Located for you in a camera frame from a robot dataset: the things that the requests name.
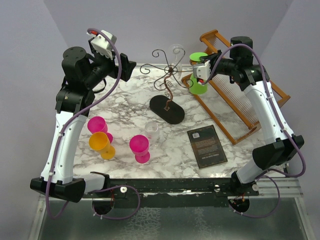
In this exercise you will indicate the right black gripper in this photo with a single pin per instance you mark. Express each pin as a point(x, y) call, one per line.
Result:
point(212, 57)

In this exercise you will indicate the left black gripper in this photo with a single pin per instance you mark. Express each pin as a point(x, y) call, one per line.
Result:
point(126, 66)

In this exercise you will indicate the clear wine glass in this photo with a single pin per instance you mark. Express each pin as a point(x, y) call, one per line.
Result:
point(178, 52)
point(152, 132)

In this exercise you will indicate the green plastic wine glass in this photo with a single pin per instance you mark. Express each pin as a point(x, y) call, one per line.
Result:
point(195, 87)

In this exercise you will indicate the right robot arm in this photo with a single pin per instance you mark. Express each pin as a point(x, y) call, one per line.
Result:
point(242, 65)

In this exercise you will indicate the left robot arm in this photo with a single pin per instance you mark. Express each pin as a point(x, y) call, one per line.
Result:
point(82, 73)

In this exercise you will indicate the metal wine glass rack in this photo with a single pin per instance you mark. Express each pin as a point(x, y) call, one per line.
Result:
point(163, 105)

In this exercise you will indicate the pink wine glass left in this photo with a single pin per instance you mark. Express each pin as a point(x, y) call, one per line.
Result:
point(98, 124)

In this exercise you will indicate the pink wine glass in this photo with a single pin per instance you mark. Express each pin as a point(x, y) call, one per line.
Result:
point(98, 124)
point(139, 145)

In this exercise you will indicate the pink wine glass front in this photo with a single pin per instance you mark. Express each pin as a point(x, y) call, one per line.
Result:
point(139, 145)

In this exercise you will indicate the orange plastic wine glass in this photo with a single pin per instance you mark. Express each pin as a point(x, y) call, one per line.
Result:
point(100, 143)

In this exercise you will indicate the black book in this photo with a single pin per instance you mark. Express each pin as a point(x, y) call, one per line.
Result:
point(206, 146)

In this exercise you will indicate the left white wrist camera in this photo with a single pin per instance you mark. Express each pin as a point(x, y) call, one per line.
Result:
point(101, 45)

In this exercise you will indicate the black mounting rail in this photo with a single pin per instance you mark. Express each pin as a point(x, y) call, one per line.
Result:
point(173, 192)

